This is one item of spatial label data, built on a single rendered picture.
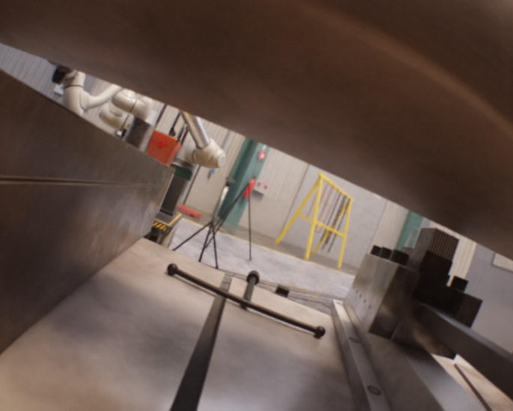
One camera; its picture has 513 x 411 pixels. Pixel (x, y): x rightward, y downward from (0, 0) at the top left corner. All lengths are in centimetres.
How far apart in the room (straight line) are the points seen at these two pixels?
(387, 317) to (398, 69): 68
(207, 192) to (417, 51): 775
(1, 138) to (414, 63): 40
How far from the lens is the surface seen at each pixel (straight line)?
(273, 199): 889
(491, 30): 40
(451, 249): 99
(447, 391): 68
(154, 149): 125
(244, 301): 99
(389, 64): 29
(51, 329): 57
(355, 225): 1176
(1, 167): 32
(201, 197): 788
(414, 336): 88
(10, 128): 31
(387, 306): 81
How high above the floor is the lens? 66
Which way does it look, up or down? 1 degrees up
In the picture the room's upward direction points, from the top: 23 degrees clockwise
